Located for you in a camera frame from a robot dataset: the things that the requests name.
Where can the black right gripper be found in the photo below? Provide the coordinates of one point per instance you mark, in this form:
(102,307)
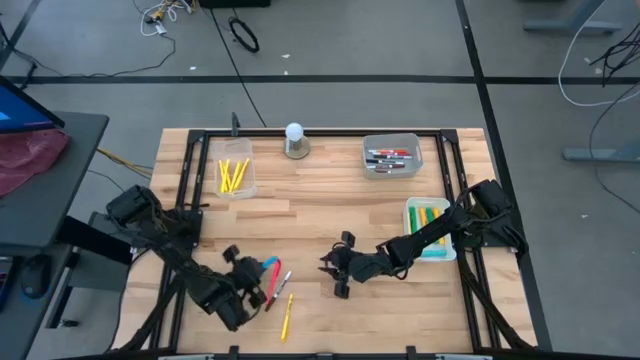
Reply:
(365,267)

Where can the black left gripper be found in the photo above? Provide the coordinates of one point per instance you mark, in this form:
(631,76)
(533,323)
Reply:
(247,280)

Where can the blue thick highlighter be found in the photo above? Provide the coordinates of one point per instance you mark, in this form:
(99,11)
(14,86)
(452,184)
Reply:
(271,260)

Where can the pink slim highlighter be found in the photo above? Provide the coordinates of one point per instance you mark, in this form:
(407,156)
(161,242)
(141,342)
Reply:
(275,280)

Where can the brown Expo dry-erase marker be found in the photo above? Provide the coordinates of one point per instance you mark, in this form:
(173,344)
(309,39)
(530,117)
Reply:
(280,290)

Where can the yellow slim highlighter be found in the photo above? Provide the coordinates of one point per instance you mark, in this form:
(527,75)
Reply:
(242,174)
(226,175)
(287,320)
(221,175)
(235,176)

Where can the green thick highlighter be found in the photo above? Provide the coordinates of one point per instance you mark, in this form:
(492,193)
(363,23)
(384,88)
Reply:
(412,220)

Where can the teal thick highlighter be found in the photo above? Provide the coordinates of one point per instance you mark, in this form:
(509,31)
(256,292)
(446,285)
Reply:
(430,254)

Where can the yellow Sharpie thick highlighter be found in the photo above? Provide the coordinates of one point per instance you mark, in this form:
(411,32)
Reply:
(423,217)

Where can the tan capped marker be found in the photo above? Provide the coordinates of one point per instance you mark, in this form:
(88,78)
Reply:
(384,171)

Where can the white marker dark label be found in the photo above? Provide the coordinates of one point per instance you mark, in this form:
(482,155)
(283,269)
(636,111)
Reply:
(375,161)

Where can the brown cap white marker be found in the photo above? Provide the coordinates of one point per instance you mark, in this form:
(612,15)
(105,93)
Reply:
(392,166)

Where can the orange thick highlighter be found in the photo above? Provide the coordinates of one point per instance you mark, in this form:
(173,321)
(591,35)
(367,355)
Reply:
(435,212)

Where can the black Expo dry-erase marker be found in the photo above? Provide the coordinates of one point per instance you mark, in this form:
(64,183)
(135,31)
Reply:
(385,156)

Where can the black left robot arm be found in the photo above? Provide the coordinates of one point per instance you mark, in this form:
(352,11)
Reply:
(170,250)

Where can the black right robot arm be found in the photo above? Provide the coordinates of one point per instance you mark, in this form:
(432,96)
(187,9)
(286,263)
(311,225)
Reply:
(430,232)

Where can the white storage bin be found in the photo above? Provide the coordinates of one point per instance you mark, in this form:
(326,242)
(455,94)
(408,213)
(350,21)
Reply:
(406,240)

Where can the clear plastic bin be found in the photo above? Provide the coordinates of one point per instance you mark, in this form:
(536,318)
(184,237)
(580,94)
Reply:
(235,149)

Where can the pale grey storage bin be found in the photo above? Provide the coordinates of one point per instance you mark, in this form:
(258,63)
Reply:
(418,170)

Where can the white light bulb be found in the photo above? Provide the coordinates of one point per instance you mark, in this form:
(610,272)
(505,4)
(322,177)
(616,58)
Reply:
(294,131)

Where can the dark grey desk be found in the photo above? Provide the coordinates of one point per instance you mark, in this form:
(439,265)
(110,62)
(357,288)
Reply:
(65,190)

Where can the black computer mouse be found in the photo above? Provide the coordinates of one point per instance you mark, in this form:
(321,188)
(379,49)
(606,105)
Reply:
(36,275)

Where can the blue screen monitor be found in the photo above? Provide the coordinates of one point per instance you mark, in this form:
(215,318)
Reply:
(20,112)

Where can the grey desk leg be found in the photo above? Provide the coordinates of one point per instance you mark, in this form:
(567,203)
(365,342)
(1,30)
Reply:
(570,25)
(600,152)

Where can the black aluminium table frame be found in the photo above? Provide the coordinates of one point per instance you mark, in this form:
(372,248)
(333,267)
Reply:
(325,132)

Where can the black frame bracket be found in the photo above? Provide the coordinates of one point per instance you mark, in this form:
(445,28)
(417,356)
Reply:
(235,125)

